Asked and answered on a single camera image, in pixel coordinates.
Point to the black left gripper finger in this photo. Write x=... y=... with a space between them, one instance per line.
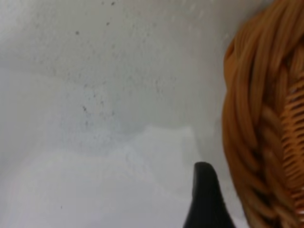
x=205 y=202

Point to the orange woven wicker basket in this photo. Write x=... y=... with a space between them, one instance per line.
x=251 y=118

